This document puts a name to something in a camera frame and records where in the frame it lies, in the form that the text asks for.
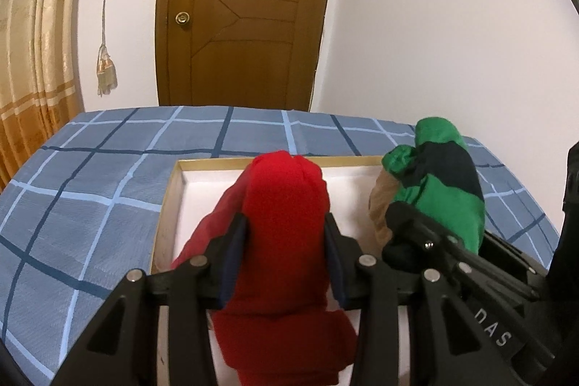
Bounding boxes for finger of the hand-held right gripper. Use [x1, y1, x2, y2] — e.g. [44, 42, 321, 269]
[382, 241, 541, 303]
[384, 203, 485, 262]

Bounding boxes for green black striped underwear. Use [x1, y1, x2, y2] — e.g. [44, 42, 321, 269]
[381, 117, 485, 255]

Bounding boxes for red underwear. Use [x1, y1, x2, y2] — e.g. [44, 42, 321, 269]
[171, 150, 358, 386]

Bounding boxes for blue checked tablecloth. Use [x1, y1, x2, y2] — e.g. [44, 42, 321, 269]
[0, 106, 562, 384]

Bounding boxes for beige patterned curtain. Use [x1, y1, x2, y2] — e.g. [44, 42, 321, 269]
[0, 0, 91, 192]

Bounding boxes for shallow cardboard tray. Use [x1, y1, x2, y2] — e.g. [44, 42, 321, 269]
[147, 155, 408, 386]

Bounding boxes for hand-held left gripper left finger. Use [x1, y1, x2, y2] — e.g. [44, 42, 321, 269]
[52, 212, 249, 386]

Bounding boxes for beige curtain tassel tie-back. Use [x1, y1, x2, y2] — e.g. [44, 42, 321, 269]
[94, 0, 119, 98]

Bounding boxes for beige underwear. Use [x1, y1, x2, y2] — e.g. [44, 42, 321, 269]
[368, 173, 403, 246]

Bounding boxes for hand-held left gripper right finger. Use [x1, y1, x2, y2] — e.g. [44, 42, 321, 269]
[323, 212, 510, 386]

